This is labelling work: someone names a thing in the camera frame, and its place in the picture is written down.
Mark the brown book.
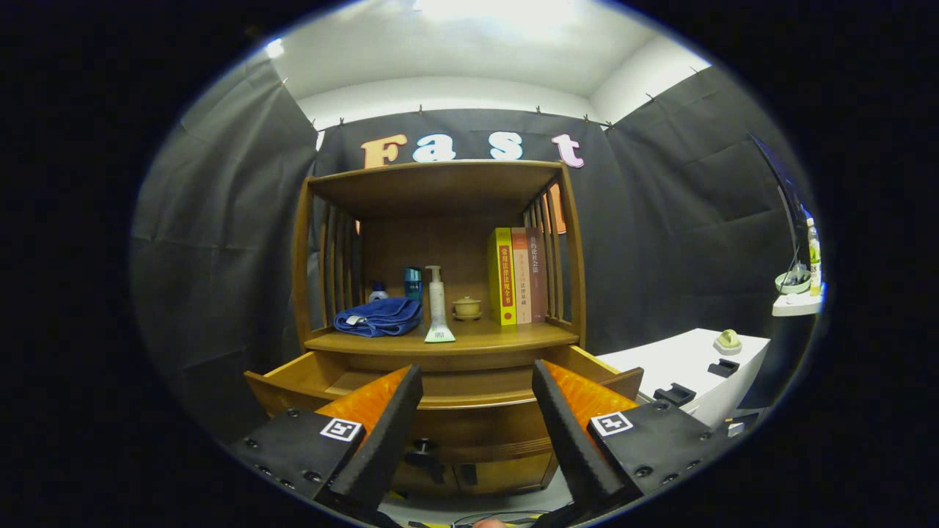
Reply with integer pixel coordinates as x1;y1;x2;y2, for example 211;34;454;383
526;227;549;323

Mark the wooden countertop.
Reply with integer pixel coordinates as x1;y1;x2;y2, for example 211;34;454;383
304;317;580;356

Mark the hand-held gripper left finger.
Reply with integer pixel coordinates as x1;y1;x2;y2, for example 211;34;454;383
224;365;425;514

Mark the wooden cabinet door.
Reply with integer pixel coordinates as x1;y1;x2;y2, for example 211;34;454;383
392;461;464;496
455;452;558;494

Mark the orange and white book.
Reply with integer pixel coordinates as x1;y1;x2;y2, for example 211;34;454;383
511;227;533;324

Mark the wooden cabinet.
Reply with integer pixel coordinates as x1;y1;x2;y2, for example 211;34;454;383
244;160;645;496

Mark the green drink bottle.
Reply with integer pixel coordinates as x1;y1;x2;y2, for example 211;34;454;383
806;218;822;296

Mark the white tube with green end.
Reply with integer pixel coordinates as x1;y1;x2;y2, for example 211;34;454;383
425;297;456;344

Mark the blue folded towel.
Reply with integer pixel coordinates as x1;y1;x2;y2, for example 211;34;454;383
334;296;423;338

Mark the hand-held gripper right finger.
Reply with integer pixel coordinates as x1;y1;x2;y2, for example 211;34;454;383
532;359;734;514

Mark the large black holder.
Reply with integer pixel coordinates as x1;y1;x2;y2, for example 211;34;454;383
653;383;696;408

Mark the white side table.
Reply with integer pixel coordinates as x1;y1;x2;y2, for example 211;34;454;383
596;328;771;430

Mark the yellow book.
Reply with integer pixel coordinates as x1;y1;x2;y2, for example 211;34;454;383
488;227;518;326

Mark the wooden drawer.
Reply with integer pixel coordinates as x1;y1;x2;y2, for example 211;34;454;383
244;345;645;464

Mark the black backdrop cloth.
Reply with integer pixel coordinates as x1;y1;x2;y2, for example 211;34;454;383
131;51;808;441

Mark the white wall shelf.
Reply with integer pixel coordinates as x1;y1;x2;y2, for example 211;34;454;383
772;288;827;318

